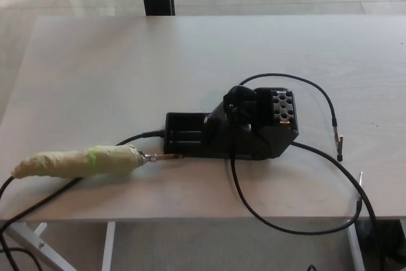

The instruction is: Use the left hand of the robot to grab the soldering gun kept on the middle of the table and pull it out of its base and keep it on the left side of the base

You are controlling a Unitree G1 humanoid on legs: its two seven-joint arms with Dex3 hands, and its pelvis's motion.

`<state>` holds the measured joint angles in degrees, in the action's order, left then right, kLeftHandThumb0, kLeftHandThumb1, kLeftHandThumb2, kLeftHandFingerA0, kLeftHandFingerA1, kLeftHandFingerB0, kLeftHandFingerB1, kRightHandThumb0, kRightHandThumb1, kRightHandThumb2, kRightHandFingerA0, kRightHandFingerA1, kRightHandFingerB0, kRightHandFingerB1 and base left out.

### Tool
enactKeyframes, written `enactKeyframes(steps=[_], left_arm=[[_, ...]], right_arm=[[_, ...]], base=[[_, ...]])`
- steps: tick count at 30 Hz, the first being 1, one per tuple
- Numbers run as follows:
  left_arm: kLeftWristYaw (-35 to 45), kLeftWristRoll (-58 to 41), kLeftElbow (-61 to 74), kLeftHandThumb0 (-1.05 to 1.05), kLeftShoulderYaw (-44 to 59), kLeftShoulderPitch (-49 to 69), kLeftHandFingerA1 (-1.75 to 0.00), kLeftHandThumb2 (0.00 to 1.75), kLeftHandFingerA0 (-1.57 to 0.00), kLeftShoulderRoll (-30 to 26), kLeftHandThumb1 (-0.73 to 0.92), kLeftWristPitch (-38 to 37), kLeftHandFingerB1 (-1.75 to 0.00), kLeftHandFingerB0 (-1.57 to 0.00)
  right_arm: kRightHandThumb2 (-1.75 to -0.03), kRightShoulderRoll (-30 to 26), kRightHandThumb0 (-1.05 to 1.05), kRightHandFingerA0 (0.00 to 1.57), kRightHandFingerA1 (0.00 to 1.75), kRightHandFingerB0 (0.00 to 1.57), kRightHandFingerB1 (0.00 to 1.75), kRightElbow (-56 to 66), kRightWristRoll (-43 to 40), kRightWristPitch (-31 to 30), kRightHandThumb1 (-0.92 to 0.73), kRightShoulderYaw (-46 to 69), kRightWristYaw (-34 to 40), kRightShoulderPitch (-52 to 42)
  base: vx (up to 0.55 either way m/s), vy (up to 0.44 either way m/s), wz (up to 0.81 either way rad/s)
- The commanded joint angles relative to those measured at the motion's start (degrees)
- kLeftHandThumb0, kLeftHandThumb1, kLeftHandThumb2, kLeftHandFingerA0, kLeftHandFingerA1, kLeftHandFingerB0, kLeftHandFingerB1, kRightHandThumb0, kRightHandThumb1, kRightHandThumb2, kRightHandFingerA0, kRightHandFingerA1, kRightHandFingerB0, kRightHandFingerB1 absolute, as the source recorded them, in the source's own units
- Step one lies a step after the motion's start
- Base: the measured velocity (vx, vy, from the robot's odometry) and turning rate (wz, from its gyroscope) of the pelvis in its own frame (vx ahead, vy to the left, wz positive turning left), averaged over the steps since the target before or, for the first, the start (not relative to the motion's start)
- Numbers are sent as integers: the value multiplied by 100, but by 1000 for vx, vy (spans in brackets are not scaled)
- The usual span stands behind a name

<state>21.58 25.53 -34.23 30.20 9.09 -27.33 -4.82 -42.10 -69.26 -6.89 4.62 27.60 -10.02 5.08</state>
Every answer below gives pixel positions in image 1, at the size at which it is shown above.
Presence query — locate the black soldering station base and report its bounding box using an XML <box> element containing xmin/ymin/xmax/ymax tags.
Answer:
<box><xmin>164</xmin><ymin>85</ymin><xmax>300</xmax><ymax>161</ymax></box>

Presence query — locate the white table leg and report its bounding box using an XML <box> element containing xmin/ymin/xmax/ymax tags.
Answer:
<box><xmin>101</xmin><ymin>221</ymin><xmax>117</xmax><ymax>271</ymax></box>
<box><xmin>345</xmin><ymin>220</ymin><xmax>366</xmax><ymax>271</ymax></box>

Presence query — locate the white diagonal table brace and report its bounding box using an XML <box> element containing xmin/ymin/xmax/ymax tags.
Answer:
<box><xmin>6</xmin><ymin>221</ymin><xmax>77</xmax><ymax>271</ymax></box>

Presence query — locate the dark object under table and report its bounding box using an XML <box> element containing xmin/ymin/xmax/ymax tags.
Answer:
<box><xmin>355</xmin><ymin>220</ymin><xmax>406</xmax><ymax>271</ymax></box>

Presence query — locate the black soldering iron cable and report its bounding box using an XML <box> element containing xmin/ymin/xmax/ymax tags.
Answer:
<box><xmin>0</xmin><ymin>129</ymin><xmax>166</xmax><ymax>271</ymax></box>

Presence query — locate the black power cable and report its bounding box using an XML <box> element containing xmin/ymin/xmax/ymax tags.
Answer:
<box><xmin>291</xmin><ymin>142</ymin><xmax>382</xmax><ymax>271</ymax></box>

